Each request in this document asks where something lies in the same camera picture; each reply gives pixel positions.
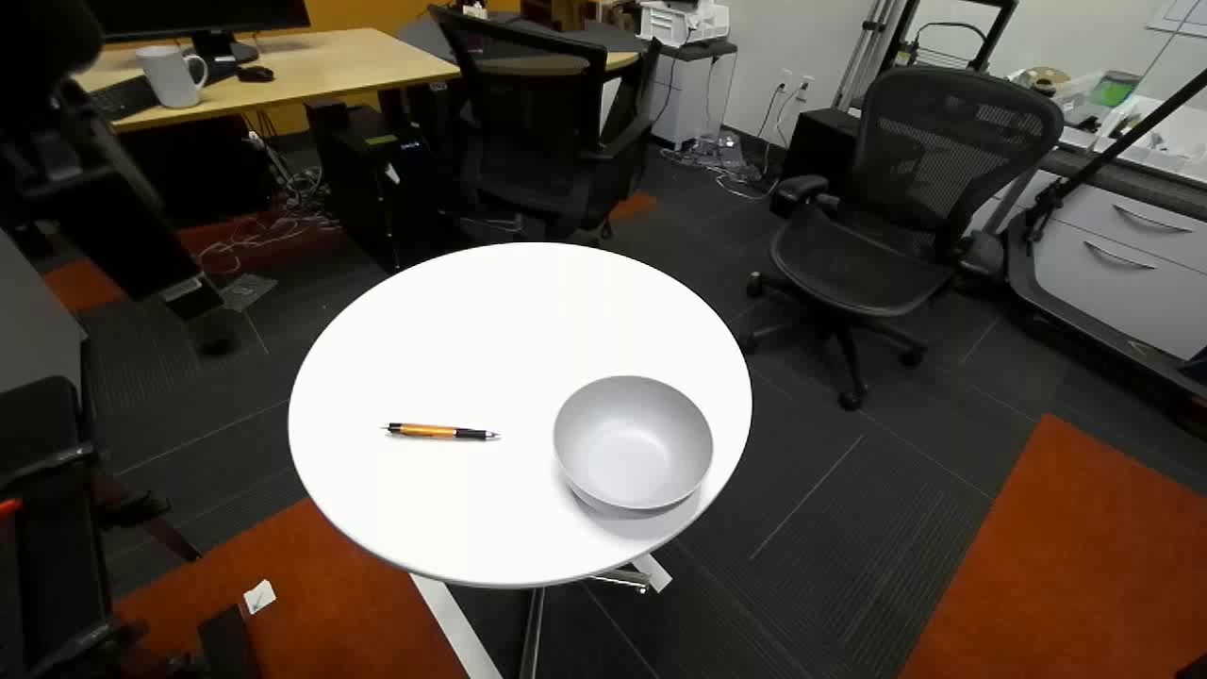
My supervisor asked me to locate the orange black marker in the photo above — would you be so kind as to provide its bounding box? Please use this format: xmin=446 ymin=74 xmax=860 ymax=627
xmin=385 ymin=422 xmax=499 ymax=440

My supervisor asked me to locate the white bowl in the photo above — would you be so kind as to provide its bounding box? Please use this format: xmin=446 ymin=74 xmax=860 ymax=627
xmin=556 ymin=376 xmax=713 ymax=512

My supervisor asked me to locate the round white table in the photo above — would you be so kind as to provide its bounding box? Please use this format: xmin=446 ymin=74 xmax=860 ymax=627
xmin=287 ymin=243 xmax=753 ymax=679

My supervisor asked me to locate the black office chair at desk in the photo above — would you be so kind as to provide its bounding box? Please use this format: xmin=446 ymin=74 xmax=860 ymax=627
xmin=435 ymin=9 xmax=656 ymax=243

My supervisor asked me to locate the black computer tower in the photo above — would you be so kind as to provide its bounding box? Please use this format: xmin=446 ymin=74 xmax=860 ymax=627
xmin=307 ymin=103 xmax=436 ymax=270

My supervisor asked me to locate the black mesh office chair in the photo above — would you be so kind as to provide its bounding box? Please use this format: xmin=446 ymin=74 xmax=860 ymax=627
xmin=748 ymin=65 xmax=1062 ymax=412

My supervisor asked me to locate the white paper scrap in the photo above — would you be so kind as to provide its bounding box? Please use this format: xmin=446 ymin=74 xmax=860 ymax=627
xmin=241 ymin=580 xmax=277 ymax=615

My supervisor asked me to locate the black computer mouse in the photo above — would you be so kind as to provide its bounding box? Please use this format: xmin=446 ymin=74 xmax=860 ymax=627
xmin=239 ymin=65 xmax=277 ymax=82

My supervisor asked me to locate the wooden desk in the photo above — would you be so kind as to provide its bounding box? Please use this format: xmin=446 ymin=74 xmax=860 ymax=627
xmin=117 ymin=25 xmax=458 ymax=132

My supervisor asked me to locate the black tripod pole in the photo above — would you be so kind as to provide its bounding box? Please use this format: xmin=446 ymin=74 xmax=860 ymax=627
xmin=1022 ymin=69 xmax=1207 ymax=246

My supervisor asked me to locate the white mug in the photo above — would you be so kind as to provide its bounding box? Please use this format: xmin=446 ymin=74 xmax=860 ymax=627
xmin=135 ymin=47 xmax=209 ymax=111

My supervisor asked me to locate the white drawer cabinet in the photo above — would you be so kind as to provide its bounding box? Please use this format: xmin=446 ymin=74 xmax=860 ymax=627
xmin=1007 ymin=146 xmax=1207 ymax=399

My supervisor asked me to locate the black equipment left edge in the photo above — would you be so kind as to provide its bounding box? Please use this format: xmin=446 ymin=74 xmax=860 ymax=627
xmin=0 ymin=234 xmax=122 ymax=679

